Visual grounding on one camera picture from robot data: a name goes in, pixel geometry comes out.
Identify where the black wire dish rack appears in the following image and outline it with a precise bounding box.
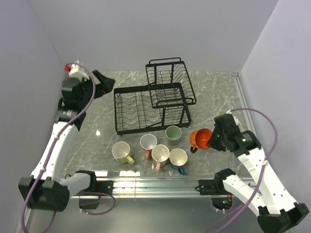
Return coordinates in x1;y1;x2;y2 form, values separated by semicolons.
114;57;197;136

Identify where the yellow mug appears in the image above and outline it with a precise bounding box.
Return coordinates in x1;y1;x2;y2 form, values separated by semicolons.
112;141;135;165

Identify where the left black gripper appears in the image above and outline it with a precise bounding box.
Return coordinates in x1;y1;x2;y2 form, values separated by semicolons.
79;69;116;107

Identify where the green cup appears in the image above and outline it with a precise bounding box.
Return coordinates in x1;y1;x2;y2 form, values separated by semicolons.
165;125;182;146

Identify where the light pink mug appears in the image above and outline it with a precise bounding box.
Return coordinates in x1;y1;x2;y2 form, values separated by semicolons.
151;144;170;171

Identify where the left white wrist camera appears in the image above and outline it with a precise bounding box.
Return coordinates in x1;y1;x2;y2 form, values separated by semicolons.
64;60;89;81

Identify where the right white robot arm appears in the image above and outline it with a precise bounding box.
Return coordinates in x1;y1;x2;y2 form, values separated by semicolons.
207;114;309;233

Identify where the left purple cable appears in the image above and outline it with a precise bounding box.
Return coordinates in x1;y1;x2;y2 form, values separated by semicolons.
20;62;117;233

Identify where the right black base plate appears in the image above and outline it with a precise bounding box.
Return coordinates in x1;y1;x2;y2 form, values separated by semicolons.
194;179;218;196

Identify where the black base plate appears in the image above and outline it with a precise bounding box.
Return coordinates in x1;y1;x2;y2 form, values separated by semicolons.
194;179;218;196
95;180;114;195

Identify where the aluminium mounting rail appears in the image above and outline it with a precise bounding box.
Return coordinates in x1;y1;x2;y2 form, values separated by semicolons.
60;176;256;199

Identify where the coral pink mug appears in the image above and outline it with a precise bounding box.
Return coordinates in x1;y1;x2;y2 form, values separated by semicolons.
140;134;157;160

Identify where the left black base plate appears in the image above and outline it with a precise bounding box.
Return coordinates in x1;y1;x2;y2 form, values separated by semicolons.
95;180;114;195

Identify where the orange mug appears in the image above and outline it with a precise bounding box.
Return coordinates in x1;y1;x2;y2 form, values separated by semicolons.
190;129;212;153

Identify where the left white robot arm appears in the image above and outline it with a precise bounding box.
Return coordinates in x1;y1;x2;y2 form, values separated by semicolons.
18;70;115;212

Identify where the blue mug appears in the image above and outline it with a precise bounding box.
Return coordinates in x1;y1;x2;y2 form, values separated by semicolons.
169;148;188;175

